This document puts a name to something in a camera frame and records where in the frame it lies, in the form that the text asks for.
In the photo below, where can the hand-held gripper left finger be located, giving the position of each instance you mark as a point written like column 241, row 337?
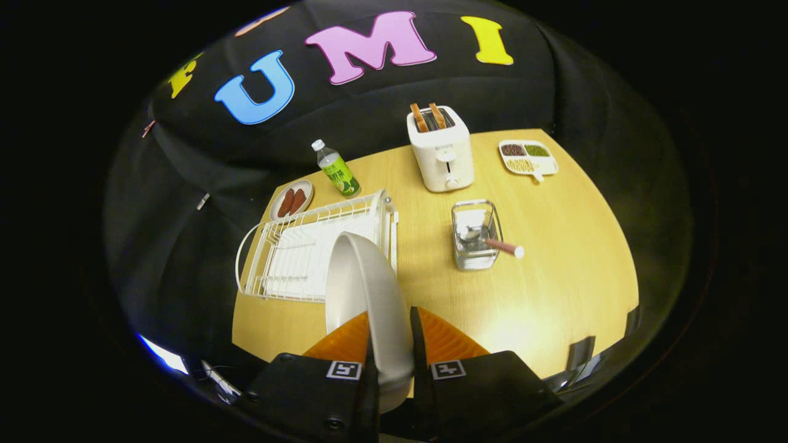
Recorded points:
column 370, row 394

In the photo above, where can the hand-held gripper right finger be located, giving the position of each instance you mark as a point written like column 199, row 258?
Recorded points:
column 420, row 381

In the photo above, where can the grey round plate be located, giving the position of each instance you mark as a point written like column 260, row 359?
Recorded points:
column 378, row 295

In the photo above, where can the small white sausage plate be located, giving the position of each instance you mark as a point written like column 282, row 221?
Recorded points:
column 305, row 187

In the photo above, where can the white divided snack dish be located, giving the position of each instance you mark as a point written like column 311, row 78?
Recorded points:
column 529, row 160

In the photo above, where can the red-brown sausage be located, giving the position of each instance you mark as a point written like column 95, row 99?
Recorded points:
column 298, row 202
column 285, row 203

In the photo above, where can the white toaster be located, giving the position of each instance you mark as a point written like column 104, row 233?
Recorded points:
column 443, row 160

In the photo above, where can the green label drink bottle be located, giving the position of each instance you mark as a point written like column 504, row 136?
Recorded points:
column 338, row 172

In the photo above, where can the small cloth clip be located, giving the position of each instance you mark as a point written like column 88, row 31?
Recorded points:
column 203, row 201
column 148, row 128

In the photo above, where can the brown toast slice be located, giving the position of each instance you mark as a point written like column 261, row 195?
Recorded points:
column 420, row 118
column 438, row 115

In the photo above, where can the black backdrop cloth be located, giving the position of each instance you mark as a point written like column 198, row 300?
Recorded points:
column 369, row 104

